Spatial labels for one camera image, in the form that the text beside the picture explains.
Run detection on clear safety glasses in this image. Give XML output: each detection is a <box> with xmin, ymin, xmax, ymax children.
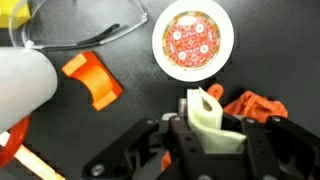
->
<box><xmin>8</xmin><ymin>0</ymin><xmax>150</xmax><ymax>52</ymax></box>

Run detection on small white red-patterned plate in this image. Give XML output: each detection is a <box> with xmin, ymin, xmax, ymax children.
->
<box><xmin>151</xmin><ymin>0</ymin><xmax>235</xmax><ymax>83</ymax></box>

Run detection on cream plastic piece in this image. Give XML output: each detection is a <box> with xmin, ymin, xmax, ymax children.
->
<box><xmin>185</xmin><ymin>86</ymin><xmax>248</xmax><ymax>155</ymax></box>

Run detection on orange arch-shaped block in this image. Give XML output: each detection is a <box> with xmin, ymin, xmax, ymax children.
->
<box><xmin>61</xmin><ymin>50</ymin><xmax>124</xmax><ymax>113</ymax></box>

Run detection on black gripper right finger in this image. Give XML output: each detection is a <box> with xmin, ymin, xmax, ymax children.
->
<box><xmin>238</xmin><ymin>115</ymin><xmax>320</xmax><ymax>180</ymax></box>

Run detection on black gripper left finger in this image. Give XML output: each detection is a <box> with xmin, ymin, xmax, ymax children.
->
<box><xmin>83</xmin><ymin>114</ymin><xmax>209</xmax><ymax>180</ymax></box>

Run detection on orange cloth towel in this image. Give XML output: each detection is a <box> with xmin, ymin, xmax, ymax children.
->
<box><xmin>161</xmin><ymin>82</ymin><xmax>290</xmax><ymax>172</ymax></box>

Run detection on yellow polygonal block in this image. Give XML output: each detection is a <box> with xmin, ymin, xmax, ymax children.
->
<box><xmin>0</xmin><ymin>0</ymin><xmax>32</xmax><ymax>30</ymax></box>

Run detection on flat wooden stick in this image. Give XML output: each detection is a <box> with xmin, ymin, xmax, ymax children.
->
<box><xmin>0</xmin><ymin>131</ymin><xmax>67</xmax><ymax>180</ymax></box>

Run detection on white mug red interior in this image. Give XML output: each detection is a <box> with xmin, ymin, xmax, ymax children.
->
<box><xmin>0</xmin><ymin>45</ymin><xmax>59</xmax><ymax>170</ymax></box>

